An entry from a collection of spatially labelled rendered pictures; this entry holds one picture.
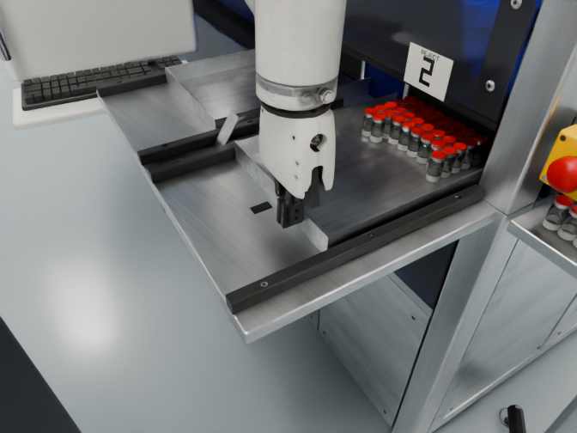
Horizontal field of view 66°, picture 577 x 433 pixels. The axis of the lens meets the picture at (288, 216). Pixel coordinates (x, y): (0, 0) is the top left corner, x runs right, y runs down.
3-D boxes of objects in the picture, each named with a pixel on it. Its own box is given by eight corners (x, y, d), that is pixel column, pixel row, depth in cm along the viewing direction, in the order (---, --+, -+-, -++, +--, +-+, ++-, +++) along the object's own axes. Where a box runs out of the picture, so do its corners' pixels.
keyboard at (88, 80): (179, 61, 124) (178, 52, 122) (193, 80, 114) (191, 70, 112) (21, 88, 111) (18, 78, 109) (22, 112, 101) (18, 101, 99)
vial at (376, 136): (376, 135, 78) (379, 112, 75) (385, 141, 77) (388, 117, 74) (367, 138, 77) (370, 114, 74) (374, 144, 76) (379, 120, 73)
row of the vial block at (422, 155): (378, 126, 81) (381, 103, 78) (453, 175, 69) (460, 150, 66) (368, 130, 80) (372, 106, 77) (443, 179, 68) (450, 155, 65)
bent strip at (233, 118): (234, 140, 77) (232, 109, 73) (242, 148, 75) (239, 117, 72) (156, 164, 72) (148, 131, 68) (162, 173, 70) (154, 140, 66)
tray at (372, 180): (393, 109, 86) (396, 92, 84) (504, 175, 69) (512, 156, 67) (235, 159, 73) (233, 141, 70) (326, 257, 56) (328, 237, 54)
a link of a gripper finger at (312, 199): (332, 203, 48) (309, 208, 53) (310, 135, 48) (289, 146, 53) (323, 206, 48) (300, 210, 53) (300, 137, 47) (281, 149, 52)
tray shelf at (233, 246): (291, 54, 113) (291, 46, 111) (529, 204, 67) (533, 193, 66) (98, 97, 94) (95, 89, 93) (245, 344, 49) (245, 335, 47)
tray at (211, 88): (301, 52, 108) (301, 38, 106) (368, 94, 91) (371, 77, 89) (167, 83, 95) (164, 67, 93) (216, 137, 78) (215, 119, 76)
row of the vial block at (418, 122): (387, 123, 81) (391, 100, 78) (463, 171, 70) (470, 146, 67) (378, 126, 81) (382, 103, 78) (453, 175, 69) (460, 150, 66)
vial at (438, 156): (432, 173, 69) (439, 148, 66) (442, 180, 68) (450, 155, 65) (422, 177, 69) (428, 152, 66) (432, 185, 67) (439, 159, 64)
